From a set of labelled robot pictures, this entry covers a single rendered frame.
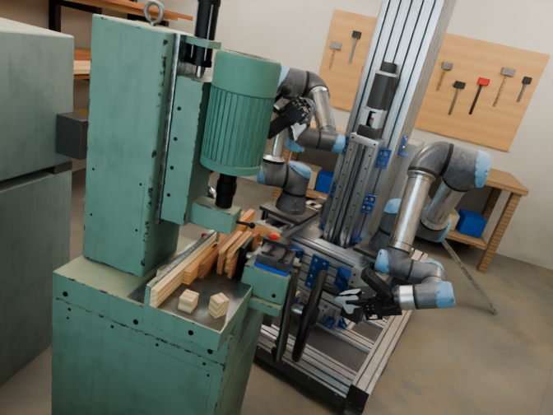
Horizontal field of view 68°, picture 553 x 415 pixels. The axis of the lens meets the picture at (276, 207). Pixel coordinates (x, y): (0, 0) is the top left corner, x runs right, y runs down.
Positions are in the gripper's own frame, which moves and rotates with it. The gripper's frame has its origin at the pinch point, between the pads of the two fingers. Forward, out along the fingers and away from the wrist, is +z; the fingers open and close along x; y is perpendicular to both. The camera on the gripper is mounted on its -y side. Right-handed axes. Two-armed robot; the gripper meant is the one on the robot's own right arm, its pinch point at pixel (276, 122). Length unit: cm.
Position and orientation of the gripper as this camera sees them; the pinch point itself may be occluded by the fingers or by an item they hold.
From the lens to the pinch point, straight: 125.6
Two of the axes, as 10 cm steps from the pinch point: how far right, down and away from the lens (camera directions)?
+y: 7.3, -5.4, -4.1
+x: 6.2, 7.8, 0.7
